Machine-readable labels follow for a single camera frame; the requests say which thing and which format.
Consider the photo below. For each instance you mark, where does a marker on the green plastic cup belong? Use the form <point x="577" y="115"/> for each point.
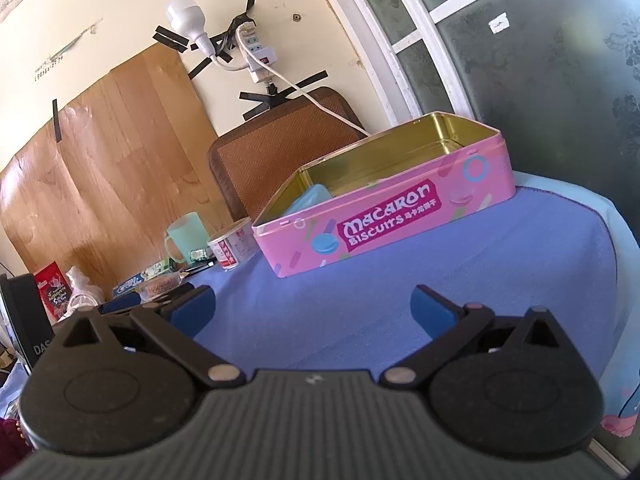
<point x="190" y="237"/>

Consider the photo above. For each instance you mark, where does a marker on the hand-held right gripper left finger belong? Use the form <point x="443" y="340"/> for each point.
<point x="192" y="307"/>

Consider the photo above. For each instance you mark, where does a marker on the light blue case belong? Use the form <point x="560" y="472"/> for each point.
<point x="310" y="197"/>

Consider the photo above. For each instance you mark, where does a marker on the maroon knit clothing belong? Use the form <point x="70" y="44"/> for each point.
<point x="10" y="437"/>

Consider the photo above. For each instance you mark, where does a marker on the clear food container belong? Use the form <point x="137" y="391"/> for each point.
<point x="157" y="287"/>

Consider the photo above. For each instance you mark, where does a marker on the pink biscuit tin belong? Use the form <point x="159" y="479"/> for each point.
<point x="400" y="210"/>

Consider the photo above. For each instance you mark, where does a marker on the white light bulb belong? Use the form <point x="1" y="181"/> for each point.
<point x="185" y="17"/>

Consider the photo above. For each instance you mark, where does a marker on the white round can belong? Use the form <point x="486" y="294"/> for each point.
<point x="232" y="247"/>

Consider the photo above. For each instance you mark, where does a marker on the wood grain board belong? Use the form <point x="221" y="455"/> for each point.
<point x="100" y="160"/>

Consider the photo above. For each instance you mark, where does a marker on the black tape cross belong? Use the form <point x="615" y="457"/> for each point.
<point x="262" y="100"/>

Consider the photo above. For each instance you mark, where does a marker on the black pen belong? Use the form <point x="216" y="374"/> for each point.
<point x="197" y="266"/>

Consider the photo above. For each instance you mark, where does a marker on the small green packet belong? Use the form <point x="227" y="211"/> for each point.
<point x="198" y="254"/>

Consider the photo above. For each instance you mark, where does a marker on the white sticker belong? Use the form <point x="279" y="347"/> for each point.
<point x="498" y="25"/>

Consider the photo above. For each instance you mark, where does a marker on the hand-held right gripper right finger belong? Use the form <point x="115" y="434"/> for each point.
<point x="430" y="310"/>

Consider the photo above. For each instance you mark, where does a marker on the toothpaste box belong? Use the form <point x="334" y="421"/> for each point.
<point x="137" y="280"/>

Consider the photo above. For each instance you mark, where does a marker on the white framed glass door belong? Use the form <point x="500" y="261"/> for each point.
<point x="380" y="50"/>

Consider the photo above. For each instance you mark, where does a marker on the white power strip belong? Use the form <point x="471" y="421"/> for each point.
<point x="255" y="55"/>

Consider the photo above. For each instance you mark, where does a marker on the red snack box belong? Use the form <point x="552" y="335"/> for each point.
<point x="52" y="292"/>

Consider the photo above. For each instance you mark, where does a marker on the blue printed tablecloth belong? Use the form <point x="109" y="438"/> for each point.
<point x="400" y="300"/>

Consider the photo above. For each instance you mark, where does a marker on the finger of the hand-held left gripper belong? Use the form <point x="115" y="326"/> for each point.
<point x="122" y="304"/>
<point x="172" y="292"/>

